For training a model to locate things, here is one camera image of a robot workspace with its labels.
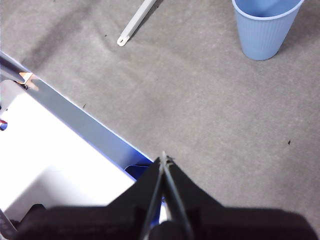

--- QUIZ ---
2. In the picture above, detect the blue ribbed plastic cup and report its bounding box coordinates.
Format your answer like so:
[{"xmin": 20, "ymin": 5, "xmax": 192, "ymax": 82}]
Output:
[{"xmin": 231, "ymin": 0, "xmax": 306, "ymax": 61}]

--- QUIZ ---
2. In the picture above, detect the cup brush with sponge head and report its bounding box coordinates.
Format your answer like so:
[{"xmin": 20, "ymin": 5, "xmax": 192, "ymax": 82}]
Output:
[{"xmin": 116, "ymin": 0, "xmax": 163, "ymax": 47}]

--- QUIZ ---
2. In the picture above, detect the grey metal table edge rail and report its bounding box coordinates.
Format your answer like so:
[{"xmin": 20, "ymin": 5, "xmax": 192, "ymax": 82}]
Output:
[{"xmin": 0, "ymin": 51, "xmax": 155, "ymax": 181}]

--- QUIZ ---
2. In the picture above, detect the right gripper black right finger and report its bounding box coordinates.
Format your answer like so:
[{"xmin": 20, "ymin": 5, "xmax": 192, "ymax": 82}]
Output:
[{"xmin": 164, "ymin": 159, "xmax": 317, "ymax": 240}]

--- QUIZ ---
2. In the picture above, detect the small metal corner bracket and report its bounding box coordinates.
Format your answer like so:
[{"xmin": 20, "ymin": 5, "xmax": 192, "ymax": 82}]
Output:
[{"xmin": 18, "ymin": 71, "xmax": 40, "ymax": 91}]

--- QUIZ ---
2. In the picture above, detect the white base panel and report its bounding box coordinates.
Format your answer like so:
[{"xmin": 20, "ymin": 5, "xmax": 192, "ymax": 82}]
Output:
[{"xmin": 0, "ymin": 79, "xmax": 137, "ymax": 226}]

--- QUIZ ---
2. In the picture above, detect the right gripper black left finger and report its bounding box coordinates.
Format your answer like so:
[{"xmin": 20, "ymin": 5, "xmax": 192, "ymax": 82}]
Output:
[{"xmin": 9, "ymin": 156, "xmax": 164, "ymax": 240}]

